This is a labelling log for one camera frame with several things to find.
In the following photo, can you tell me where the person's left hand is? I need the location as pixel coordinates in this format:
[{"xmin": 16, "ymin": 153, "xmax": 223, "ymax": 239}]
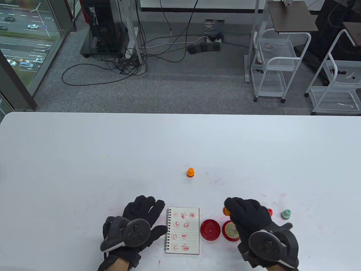
[{"xmin": 100, "ymin": 195, "xmax": 168, "ymax": 270}]

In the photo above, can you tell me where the person's right hand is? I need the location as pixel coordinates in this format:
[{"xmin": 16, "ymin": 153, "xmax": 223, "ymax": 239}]
[{"xmin": 224, "ymin": 197, "xmax": 276, "ymax": 268}]

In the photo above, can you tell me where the red ink pad lid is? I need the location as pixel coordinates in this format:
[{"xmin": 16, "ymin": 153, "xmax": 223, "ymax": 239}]
[{"xmin": 222, "ymin": 220, "xmax": 240, "ymax": 242}]

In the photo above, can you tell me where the red ink pad tin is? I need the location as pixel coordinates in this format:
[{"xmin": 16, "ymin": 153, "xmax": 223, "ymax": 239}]
[{"xmin": 200, "ymin": 219, "xmax": 221, "ymax": 241}]

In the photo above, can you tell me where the spiral lined notebook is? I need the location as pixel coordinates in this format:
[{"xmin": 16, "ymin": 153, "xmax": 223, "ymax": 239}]
[{"xmin": 164, "ymin": 207, "xmax": 200, "ymax": 255}]

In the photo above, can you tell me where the person's left forearm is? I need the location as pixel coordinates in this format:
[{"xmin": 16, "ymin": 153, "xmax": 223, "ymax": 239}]
[{"xmin": 98, "ymin": 257, "xmax": 130, "ymax": 271}]

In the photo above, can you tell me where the black foot pedal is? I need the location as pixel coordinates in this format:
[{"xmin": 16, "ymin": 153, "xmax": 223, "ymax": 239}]
[{"xmin": 186, "ymin": 42, "xmax": 222, "ymax": 55}]

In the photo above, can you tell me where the black computer tower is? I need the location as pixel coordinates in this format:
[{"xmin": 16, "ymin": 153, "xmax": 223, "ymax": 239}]
[{"xmin": 80, "ymin": 0, "xmax": 125, "ymax": 59}]

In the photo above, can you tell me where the brown side table top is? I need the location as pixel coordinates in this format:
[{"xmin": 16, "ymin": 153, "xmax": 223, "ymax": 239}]
[
  {"xmin": 267, "ymin": 1, "xmax": 319, "ymax": 34},
  {"xmin": 342, "ymin": 22, "xmax": 361, "ymax": 47}
]

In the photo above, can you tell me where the large glass window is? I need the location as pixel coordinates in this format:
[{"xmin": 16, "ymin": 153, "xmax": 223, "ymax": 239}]
[{"xmin": 0, "ymin": 0, "xmax": 77, "ymax": 112}]

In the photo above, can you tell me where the white wire utility cart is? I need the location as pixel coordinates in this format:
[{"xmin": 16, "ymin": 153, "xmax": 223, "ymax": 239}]
[
  {"xmin": 304, "ymin": 28, "xmax": 361, "ymax": 116},
  {"xmin": 250, "ymin": 28, "xmax": 312, "ymax": 103}
]

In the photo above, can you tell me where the aluminium frame post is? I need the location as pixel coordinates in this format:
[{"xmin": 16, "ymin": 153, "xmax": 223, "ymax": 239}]
[
  {"xmin": 244, "ymin": 0, "xmax": 268, "ymax": 83},
  {"xmin": 121, "ymin": 0, "xmax": 148, "ymax": 78}
]

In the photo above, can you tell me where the black cable tangle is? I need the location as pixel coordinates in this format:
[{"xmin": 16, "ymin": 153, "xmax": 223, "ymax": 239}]
[{"xmin": 92, "ymin": 0, "xmax": 199, "ymax": 77}]

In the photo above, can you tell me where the black floor cable loop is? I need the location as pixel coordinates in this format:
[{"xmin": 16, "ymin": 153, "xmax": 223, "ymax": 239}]
[{"xmin": 61, "ymin": 63, "xmax": 147, "ymax": 86}]

